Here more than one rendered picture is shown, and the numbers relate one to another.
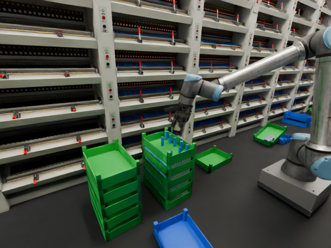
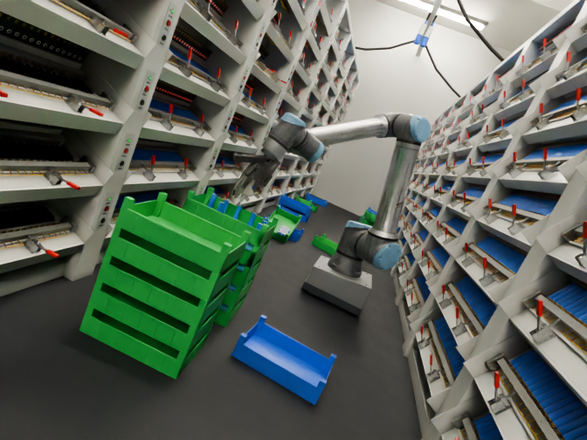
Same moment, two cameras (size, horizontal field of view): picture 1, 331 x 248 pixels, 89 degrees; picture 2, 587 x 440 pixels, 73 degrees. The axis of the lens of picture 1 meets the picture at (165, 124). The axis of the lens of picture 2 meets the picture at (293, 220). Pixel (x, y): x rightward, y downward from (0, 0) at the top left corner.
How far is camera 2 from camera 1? 0.93 m
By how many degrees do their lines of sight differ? 48
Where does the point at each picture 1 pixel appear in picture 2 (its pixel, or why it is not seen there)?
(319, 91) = (396, 176)
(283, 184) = (338, 282)
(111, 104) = (135, 117)
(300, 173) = (352, 268)
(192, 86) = (295, 134)
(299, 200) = (353, 298)
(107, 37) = not seen: outside the picture
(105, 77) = (148, 62)
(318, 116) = (390, 202)
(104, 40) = not seen: outside the picture
